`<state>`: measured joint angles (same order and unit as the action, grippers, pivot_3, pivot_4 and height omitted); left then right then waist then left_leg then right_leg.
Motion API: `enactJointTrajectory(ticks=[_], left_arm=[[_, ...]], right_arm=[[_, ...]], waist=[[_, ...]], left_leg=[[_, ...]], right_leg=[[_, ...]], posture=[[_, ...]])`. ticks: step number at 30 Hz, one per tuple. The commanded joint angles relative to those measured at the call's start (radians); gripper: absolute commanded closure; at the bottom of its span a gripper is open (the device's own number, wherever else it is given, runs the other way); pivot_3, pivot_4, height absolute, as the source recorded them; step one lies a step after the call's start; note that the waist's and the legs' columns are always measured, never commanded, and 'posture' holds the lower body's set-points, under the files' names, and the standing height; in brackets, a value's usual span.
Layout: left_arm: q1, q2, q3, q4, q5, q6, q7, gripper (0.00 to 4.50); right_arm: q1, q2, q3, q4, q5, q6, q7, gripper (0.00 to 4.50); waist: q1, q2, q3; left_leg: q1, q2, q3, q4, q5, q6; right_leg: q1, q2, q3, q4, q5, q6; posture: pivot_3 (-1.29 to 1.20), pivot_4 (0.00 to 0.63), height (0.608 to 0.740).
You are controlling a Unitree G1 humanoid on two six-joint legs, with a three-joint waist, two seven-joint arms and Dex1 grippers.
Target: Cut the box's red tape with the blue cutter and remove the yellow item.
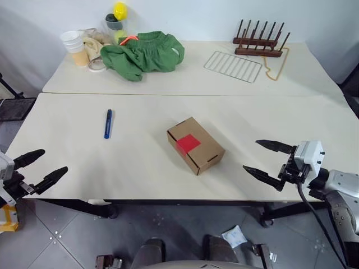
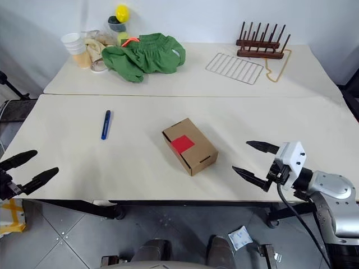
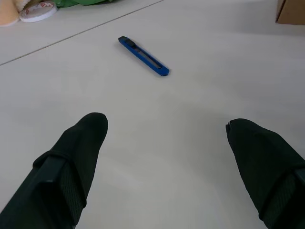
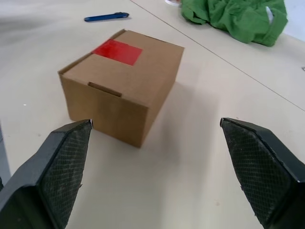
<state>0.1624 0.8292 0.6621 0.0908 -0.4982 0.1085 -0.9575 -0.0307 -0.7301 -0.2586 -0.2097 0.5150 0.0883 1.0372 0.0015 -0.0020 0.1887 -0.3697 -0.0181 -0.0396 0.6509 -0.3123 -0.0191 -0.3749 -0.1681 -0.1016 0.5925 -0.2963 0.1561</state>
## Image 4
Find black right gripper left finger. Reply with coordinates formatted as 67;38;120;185
0;119;93;229

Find green cloth garment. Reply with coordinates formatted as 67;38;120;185
180;0;289;47

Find red cube block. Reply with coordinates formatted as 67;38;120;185
91;39;143;66

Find brown cardboard box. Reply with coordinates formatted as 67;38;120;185
58;28;185;150

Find blue pen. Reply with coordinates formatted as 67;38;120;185
83;11;131;23

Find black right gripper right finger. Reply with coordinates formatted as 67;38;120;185
219;117;305;229

